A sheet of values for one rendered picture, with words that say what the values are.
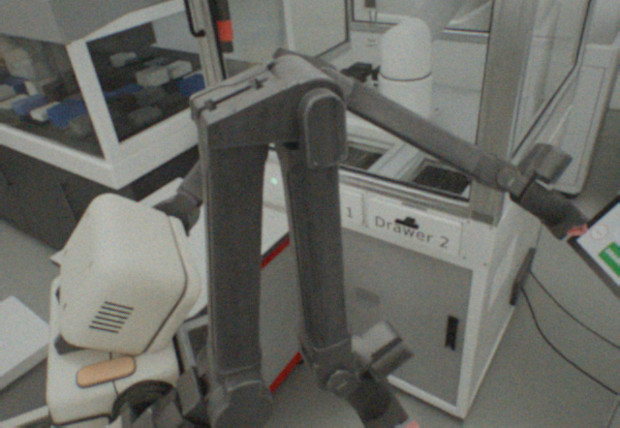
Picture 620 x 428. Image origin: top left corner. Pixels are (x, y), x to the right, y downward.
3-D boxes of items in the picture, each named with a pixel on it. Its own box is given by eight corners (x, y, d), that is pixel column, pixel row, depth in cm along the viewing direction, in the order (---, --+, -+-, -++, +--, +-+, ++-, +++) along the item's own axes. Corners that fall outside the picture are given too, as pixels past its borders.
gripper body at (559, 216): (559, 191, 104) (537, 175, 101) (588, 219, 95) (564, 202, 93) (536, 213, 106) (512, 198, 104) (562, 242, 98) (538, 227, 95)
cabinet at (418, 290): (467, 434, 184) (494, 270, 139) (254, 324, 235) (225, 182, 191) (535, 279, 247) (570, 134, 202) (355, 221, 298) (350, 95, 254)
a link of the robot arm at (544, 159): (477, 175, 101) (493, 181, 92) (509, 126, 99) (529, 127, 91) (524, 205, 102) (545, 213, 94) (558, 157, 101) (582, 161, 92)
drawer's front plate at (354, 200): (360, 226, 159) (359, 197, 153) (289, 201, 173) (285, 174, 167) (363, 223, 160) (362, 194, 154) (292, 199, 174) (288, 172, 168)
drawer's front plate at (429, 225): (456, 257, 143) (460, 226, 137) (367, 228, 157) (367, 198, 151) (459, 253, 144) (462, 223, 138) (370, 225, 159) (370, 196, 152)
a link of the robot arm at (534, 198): (500, 195, 99) (519, 204, 93) (520, 166, 98) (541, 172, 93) (522, 210, 101) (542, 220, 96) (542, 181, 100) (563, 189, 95)
